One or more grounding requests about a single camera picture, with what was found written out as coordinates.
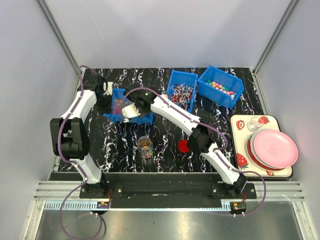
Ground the blue bin with star candies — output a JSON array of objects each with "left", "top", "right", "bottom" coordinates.
[{"left": 103, "top": 88, "right": 154, "bottom": 125}]

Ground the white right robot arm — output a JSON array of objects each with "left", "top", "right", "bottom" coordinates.
[{"left": 121, "top": 87, "right": 248, "bottom": 199}]

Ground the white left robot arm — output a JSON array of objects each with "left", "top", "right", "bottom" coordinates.
[{"left": 49, "top": 74, "right": 113, "bottom": 198}]

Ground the blue bin with flower candies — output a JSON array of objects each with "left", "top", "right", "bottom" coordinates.
[{"left": 197, "top": 65, "right": 245, "bottom": 110}]

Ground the blue bin with lollipops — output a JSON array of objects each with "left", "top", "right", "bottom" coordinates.
[{"left": 166, "top": 70, "right": 198, "bottom": 113}]

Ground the clear plastic jar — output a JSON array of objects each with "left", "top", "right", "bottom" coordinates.
[{"left": 137, "top": 136, "right": 154, "bottom": 160}]

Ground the red jar lid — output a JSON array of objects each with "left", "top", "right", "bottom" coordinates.
[{"left": 178, "top": 140, "right": 190, "bottom": 153}]

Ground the strawberry print tray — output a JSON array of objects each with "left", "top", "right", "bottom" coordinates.
[{"left": 230, "top": 114, "right": 299, "bottom": 179}]

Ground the clear glass cup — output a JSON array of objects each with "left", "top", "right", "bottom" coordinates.
[{"left": 247, "top": 116, "right": 263, "bottom": 132}]

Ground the red plate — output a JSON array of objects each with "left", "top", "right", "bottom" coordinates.
[{"left": 246, "top": 139, "right": 283, "bottom": 171}]

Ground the pink plate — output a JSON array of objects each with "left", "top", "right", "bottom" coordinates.
[{"left": 250, "top": 129, "right": 299, "bottom": 169}]

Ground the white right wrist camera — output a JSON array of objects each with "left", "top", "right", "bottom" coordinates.
[{"left": 121, "top": 103, "right": 141, "bottom": 123}]

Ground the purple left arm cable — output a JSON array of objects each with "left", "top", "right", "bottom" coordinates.
[{"left": 58, "top": 65, "right": 108, "bottom": 238}]

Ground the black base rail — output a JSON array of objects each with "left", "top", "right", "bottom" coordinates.
[{"left": 79, "top": 172, "right": 257, "bottom": 211}]

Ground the aluminium corner post left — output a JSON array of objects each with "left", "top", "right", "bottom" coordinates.
[{"left": 35, "top": 0, "right": 79, "bottom": 76}]

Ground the aluminium corner post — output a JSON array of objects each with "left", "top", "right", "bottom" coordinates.
[
  {"left": 252, "top": 0, "right": 300, "bottom": 75},
  {"left": 35, "top": 0, "right": 79, "bottom": 76}
]

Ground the aluminium corner post right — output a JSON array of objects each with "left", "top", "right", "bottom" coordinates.
[{"left": 252, "top": 0, "right": 300, "bottom": 75}]

